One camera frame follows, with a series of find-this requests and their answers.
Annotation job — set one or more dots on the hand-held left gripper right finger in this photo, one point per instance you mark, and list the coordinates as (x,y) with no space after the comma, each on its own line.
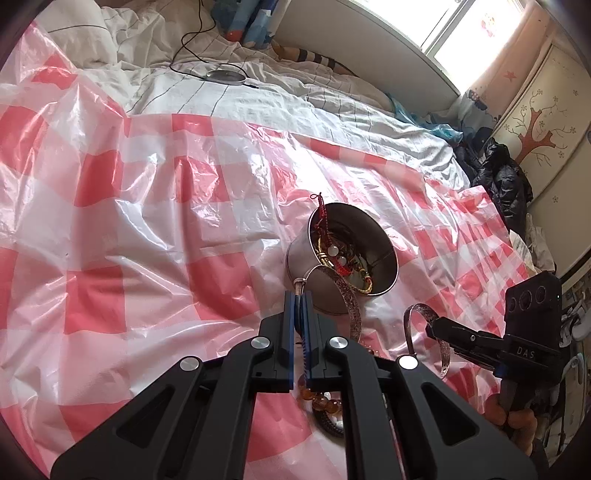
(308,341)

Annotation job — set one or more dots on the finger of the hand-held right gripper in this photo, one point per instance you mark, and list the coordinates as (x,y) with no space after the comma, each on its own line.
(471,338)
(475,357)

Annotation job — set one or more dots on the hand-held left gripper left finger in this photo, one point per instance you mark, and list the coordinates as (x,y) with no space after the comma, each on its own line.
(288,341)

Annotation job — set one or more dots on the engraved silver bangle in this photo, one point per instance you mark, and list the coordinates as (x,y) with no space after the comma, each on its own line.
(344,293)
(444,365)

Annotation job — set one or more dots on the round metal tin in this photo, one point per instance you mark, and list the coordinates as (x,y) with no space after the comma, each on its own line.
(302,261)

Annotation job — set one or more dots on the person's right hand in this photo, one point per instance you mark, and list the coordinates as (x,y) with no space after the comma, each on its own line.
(521,420)

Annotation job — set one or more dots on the white crumpled bag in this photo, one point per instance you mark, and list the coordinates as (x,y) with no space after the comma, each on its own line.
(531,249)

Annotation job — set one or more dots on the dark puffer jacket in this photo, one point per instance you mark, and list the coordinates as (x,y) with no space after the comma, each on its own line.
(503,180)

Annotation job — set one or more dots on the cream wardrobe with tree print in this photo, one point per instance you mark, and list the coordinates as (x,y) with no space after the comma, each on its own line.
(554,161)

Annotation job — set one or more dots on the red checkered plastic sheet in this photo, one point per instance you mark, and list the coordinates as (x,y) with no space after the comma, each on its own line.
(138,230)

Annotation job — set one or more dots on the blue plastic bag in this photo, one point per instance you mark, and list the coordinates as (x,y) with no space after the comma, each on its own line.
(438,129)

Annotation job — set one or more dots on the white striped duvet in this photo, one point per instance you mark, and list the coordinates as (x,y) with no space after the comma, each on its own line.
(277,106)

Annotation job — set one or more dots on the pink star curtain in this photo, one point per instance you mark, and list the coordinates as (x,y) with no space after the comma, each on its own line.
(508,69)

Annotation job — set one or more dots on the round grey charger disc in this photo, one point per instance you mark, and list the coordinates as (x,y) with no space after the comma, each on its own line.
(226,77)

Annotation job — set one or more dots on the striped pillow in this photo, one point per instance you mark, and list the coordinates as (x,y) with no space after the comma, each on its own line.
(318,57)

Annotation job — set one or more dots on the window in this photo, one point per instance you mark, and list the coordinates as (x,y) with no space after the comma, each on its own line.
(480,23)

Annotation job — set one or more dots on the blue cartoon curtain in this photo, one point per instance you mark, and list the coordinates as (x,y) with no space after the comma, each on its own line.
(254,21)

